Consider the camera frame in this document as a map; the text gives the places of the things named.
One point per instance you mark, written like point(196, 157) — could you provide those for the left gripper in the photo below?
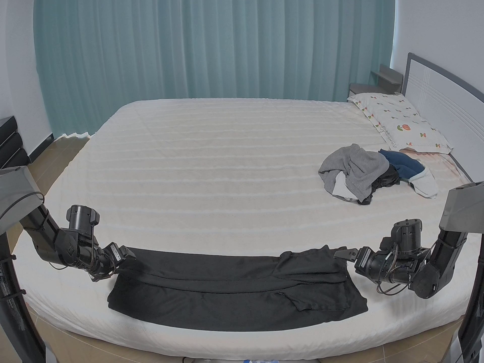
point(104, 265)

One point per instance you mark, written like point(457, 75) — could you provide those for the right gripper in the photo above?
point(380, 269)

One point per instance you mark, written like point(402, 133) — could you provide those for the black T-shirt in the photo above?
point(227, 289)

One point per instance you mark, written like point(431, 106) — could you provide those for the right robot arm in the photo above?
point(457, 210)

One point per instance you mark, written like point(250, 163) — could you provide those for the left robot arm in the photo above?
point(56, 240)

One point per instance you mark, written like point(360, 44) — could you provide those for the pile of clothes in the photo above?
point(355, 165)

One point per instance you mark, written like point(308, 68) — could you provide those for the bed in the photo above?
point(227, 157)

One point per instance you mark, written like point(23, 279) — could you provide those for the black chest of drawers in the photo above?
point(11, 142)

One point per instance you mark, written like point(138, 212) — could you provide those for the white printed pillow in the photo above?
point(400, 115)

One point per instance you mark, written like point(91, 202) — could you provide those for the grey bedside table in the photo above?
point(389, 75)

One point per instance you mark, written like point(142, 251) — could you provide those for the blue-green curtain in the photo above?
point(106, 51)
point(283, 32)

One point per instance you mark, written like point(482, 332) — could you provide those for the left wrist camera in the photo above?
point(118, 252)

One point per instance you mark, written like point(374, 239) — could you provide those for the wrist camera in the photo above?
point(118, 252)
point(365, 257)

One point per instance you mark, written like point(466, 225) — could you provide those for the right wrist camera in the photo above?
point(365, 257)

